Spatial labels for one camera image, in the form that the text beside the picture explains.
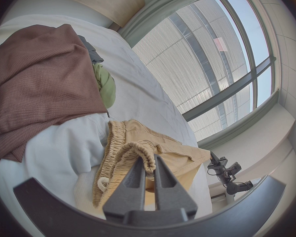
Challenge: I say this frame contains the pale blue garment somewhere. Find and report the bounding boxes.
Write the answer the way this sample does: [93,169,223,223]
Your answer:
[23,113,112,180]

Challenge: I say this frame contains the brown garment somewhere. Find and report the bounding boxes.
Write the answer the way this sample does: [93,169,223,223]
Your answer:
[0,24,108,168]

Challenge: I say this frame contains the tan shorts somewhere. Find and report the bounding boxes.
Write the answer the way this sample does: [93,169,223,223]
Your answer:
[92,119,212,208]

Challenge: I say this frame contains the bed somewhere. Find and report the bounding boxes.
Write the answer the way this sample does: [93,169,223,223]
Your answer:
[0,0,214,219]

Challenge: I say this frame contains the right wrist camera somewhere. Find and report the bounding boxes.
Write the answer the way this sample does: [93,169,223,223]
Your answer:
[227,162,242,175]

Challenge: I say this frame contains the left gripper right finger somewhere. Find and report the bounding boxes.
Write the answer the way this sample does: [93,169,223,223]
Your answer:
[153,154,198,220]

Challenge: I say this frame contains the window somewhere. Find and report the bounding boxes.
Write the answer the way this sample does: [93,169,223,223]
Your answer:
[132,0,278,141]

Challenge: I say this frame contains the black garment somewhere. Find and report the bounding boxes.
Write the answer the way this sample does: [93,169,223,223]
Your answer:
[77,35,104,64]

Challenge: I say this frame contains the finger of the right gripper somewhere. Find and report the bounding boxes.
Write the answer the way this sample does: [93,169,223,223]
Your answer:
[210,151,220,166]

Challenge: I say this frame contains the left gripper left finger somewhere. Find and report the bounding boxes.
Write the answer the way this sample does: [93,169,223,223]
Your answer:
[102,154,147,220]

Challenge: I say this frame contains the green garment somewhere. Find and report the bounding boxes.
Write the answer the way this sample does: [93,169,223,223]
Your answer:
[92,64,116,108]

